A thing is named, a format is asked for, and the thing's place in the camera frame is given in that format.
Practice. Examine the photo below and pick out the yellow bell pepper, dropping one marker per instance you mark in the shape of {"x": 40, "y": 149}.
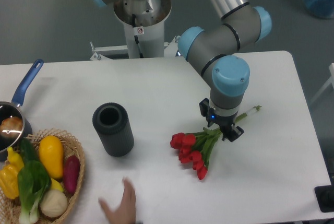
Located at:
{"x": 9, "y": 181}

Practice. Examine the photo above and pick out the dark grey ribbed vase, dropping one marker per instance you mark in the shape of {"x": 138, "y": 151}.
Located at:
{"x": 112, "y": 124}

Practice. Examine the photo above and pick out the human hand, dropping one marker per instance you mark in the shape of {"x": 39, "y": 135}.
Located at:
{"x": 126, "y": 211}

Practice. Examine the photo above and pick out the purple eggplant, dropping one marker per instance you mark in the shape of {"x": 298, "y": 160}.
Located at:
{"x": 71, "y": 174}

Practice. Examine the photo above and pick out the small yellow pepper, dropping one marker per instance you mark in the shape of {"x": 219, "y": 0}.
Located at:
{"x": 15, "y": 159}

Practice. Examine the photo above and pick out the green bok choy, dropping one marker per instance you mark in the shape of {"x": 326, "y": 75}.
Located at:
{"x": 33, "y": 182}

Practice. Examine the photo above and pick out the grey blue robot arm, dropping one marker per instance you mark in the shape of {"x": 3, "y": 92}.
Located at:
{"x": 211, "y": 54}

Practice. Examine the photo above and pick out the black device at edge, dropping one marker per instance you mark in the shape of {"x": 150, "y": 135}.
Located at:
{"x": 324, "y": 195}

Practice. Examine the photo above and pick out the yellow lemon piece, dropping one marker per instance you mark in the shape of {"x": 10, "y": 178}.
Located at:
{"x": 55, "y": 185}

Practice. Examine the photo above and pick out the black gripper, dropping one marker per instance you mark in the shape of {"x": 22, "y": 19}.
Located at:
{"x": 223, "y": 117}

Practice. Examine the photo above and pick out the yellow squash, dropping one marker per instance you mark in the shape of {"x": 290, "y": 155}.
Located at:
{"x": 51, "y": 155}

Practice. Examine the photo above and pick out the red tulip bouquet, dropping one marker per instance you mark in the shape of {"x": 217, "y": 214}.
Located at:
{"x": 196, "y": 148}

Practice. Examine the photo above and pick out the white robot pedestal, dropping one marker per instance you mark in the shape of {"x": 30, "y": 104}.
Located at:
{"x": 143, "y": 23}

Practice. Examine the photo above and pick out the blue handled saucepan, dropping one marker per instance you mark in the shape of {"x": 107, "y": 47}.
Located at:
{"x": 13, "y": 108}

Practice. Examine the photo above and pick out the white garlic bulb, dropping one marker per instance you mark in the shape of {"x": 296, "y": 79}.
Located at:
{"x": 54, "y": 203}

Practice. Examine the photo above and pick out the white frame at right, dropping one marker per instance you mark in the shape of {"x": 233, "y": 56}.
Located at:
{"x": 321, "y": 91}

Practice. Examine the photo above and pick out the dark green cucumber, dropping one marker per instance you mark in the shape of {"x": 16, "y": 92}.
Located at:
{"x": 27, "y": 151}

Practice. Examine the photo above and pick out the brown bread bun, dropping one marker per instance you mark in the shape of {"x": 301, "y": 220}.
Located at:
{"x": 11, "y": 127}

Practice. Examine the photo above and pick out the woven wicker basket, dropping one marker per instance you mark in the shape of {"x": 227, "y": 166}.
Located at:
{"x": 11, "y": 208}

